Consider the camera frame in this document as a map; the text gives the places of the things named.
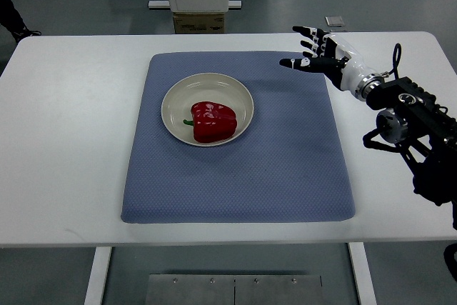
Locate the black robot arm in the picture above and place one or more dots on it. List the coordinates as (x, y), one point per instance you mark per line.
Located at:
(412, 124)

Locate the white left table leg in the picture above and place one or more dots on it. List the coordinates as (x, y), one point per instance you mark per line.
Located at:
(98, 276)

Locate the white table leg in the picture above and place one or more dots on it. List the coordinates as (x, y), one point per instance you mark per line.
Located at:
(362, 274)
(98, 276)

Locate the person in black clothing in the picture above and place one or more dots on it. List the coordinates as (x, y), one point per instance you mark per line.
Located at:
(13, 22)

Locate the cardboard box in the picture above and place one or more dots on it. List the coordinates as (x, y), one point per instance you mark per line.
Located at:
(199, 23)

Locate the cream round plate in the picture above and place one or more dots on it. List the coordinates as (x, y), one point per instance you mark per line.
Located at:
(218, 88)

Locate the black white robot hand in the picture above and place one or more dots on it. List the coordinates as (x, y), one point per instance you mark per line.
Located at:
(329, 54)

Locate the white right table leg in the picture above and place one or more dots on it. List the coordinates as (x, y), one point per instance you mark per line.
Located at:
(362, 274)

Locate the red bell pepper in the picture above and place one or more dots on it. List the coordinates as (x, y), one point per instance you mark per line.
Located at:
(212, 122)

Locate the blue textured mat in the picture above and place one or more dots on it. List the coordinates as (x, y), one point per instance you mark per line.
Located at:
(288, 166)

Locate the small grey floor plate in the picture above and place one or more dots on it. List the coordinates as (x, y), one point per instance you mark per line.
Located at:
(334, 21)

